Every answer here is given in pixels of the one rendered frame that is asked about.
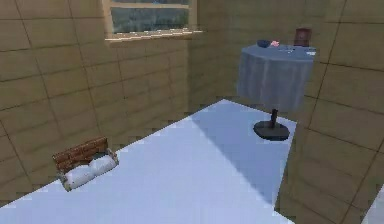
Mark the dark brown box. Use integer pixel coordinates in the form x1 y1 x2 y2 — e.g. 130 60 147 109
293 27 313 47

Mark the round table with grey cloth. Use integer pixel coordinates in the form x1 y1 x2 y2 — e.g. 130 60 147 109
236 43 317 142

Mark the brown backrest white cushion couch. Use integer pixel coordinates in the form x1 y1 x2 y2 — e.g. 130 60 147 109
52 135 120 193

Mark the wooden framed window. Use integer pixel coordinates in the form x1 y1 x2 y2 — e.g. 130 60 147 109
101 0 203 42

